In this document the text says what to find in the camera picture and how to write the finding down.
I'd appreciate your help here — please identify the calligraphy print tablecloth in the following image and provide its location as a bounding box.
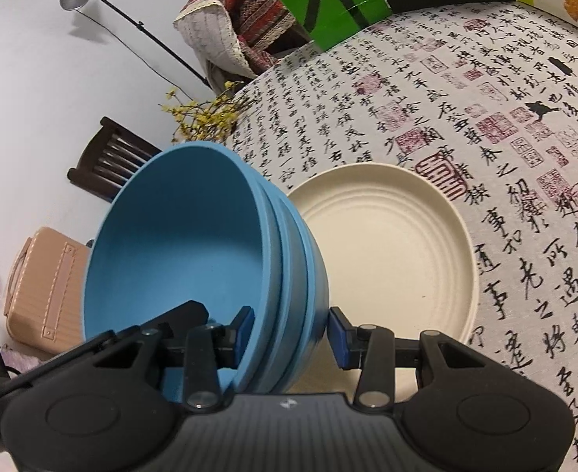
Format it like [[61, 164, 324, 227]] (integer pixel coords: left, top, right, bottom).
[[232, 3, 578, 471]]

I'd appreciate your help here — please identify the yellow flower branch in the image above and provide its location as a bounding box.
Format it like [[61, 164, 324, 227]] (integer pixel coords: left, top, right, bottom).
[[160, 81, 256, 145]]

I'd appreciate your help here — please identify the dark wooden chair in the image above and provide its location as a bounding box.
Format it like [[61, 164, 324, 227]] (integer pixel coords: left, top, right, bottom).
[[67, 116, 161, 203]]

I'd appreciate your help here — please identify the patterned blanket on chair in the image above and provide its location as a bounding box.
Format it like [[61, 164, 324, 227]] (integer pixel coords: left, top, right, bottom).
[[174, 0, 311, 93]]

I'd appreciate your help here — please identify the pink small suitcase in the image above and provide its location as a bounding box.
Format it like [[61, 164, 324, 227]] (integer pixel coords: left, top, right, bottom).
[[4, 227, 89, 355]]

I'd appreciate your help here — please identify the studio light on stand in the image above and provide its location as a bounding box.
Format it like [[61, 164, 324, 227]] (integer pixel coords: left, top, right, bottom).
[[59, 0, 210, 87]]

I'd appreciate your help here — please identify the blue bowl top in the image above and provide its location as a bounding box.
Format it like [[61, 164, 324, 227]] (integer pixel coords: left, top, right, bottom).
[[268, 188, 331, 395]]

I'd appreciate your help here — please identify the blue bowl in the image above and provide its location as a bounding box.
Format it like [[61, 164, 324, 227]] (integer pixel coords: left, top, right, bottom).
[[249, 179, 310, 393], [82, 142, 283, 392], [268, 188, 331, 395]]

